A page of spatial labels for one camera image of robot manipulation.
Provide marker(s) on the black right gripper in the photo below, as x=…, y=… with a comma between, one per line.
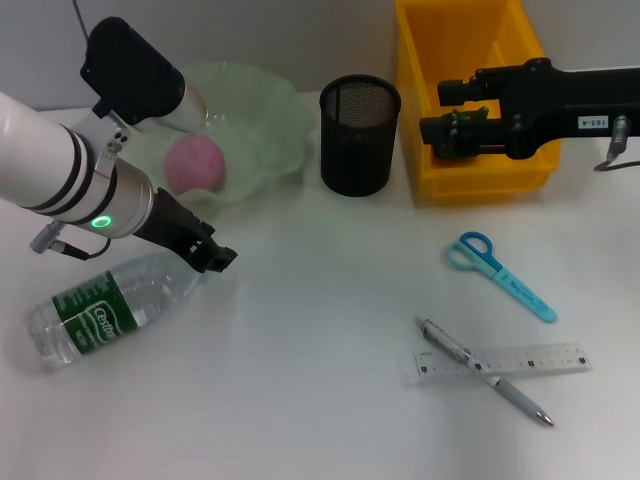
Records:
x=565, y=105

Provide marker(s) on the transparent plastic ruler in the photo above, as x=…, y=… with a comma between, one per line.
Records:
x=550, y=362

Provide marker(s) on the black mesh pen holder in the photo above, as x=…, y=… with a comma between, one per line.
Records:
x=357, y=145

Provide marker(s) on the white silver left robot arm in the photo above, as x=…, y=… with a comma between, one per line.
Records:
x=35, y=155

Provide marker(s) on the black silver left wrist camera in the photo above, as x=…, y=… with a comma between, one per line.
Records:
x=130, y=75

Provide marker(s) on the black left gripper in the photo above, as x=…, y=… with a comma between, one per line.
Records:
x=172, y=225

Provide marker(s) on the pink peach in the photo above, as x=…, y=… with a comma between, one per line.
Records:
x=195, y=162

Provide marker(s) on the green plastic wrapper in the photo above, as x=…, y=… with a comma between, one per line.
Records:
x=467, y=114

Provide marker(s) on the translucent green fruit plate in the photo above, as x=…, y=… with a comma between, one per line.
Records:
x=260, y=125

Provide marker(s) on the grey clear pen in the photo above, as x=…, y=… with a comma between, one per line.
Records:
x=515, y=395

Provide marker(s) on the yellow plastic bin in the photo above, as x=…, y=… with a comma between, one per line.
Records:
x=425, y=50

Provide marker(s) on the blue scissors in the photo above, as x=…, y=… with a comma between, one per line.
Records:
x=520, y=292

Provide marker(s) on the clear green-label water bottle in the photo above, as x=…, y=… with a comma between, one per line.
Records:
x=95, y=320

